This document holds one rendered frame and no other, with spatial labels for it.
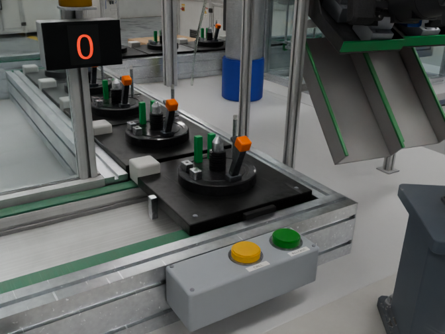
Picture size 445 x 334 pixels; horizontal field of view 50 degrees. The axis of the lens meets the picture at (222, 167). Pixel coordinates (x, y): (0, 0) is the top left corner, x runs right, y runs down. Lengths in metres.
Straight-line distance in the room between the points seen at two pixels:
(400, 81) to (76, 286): 0.79
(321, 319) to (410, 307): 0.13
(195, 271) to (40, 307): 0.19
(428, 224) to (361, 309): 0.22
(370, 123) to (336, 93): 0.09
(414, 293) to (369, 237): 0.31
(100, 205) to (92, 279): 0.28
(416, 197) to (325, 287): 0.23
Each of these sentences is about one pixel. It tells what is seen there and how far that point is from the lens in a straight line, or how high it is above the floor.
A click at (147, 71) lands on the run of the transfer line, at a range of 2.03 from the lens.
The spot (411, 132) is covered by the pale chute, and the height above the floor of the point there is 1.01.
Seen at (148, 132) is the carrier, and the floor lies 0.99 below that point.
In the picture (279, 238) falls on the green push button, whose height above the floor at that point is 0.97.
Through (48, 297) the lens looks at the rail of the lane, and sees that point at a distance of 0.61.
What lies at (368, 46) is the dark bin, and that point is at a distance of 0.88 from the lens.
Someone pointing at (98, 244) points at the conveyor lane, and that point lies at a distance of 0.78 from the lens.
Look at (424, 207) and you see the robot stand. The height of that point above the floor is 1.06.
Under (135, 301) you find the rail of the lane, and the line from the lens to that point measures 0.65.
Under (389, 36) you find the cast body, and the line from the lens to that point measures 0.91.
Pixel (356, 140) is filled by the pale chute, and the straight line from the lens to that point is 0.95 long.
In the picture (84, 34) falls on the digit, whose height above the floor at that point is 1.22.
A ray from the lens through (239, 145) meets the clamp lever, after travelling 0.75.
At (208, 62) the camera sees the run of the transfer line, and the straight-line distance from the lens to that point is 2.16.
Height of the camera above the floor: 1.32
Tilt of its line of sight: 23 degrees down
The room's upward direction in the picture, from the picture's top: 1 degrees clockwise
